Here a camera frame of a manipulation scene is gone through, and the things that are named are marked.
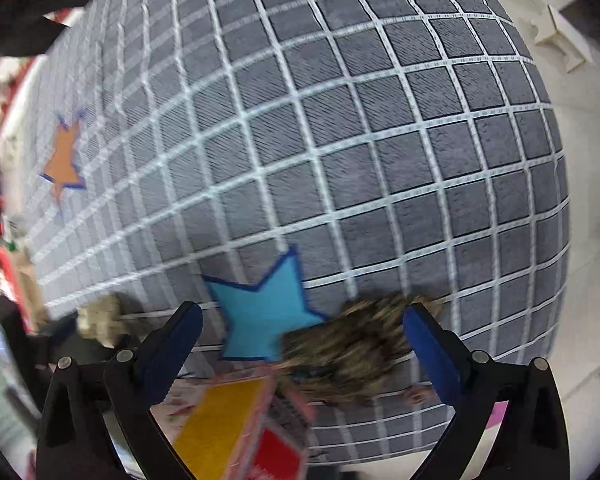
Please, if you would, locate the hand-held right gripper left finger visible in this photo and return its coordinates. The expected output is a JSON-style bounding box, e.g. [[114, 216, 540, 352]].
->
[[35, 300, 204, 480]]

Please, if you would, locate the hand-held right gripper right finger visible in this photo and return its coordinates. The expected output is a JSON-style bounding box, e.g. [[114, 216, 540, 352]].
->
[[402, 302, 572, 480]]

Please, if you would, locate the brown fuzzy plush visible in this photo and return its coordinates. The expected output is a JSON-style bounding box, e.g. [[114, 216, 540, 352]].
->
[[279, 291, 448, 407]]

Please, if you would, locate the yellow and pink box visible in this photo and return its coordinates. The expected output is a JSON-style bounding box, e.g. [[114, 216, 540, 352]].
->
[[171, 375, 317, 480]]

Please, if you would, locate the small tan round object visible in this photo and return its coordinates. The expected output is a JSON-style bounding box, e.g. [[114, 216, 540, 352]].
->
[[405, 385, 432, 407]]

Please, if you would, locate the beige knit item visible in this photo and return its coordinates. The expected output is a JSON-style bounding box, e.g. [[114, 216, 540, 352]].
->
[[76, 294, 133, 350]]

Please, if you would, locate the blue star patch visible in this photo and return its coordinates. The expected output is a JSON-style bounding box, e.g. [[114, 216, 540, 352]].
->
[[201, 245, 330, 362]]

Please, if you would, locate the pink star patch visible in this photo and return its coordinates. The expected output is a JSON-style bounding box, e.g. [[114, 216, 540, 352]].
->
[[484, 399, 512, 432]]

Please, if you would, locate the red box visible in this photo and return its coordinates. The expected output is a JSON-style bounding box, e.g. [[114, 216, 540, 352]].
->
[[247, 425, 312, 480]]

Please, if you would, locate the cardboard box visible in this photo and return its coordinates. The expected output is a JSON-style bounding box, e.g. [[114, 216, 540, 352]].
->
[[7, 247, 52, 333]]

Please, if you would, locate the orange star patch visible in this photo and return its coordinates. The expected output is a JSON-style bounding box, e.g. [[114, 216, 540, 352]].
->
[[39, 109, 89, 207]]

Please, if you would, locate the grey checked mat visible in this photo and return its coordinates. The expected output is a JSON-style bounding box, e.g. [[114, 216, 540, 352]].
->
[[0, 0, 572, 466]]

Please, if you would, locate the white furniture piece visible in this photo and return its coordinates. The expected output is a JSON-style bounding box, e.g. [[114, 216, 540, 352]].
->
[[527, 4, 597, 74]]

